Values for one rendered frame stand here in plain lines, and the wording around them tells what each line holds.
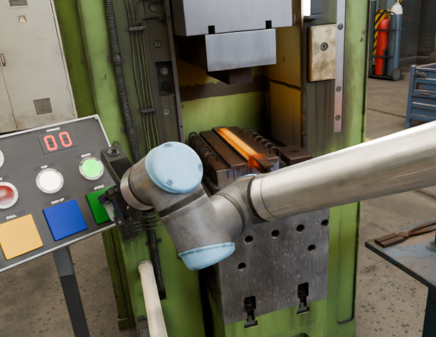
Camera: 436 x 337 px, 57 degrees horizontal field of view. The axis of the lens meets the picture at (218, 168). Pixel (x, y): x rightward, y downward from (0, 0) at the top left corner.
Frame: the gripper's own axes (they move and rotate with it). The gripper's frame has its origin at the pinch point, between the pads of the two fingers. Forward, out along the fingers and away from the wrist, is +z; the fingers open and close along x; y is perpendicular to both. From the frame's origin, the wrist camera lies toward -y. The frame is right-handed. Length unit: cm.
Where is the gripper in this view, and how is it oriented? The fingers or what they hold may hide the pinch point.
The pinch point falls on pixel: (107, 199)
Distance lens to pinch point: 99.1
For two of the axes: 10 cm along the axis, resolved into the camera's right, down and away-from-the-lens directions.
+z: -5.2, 2.7, 8.1
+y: 3.9, 9.2, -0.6
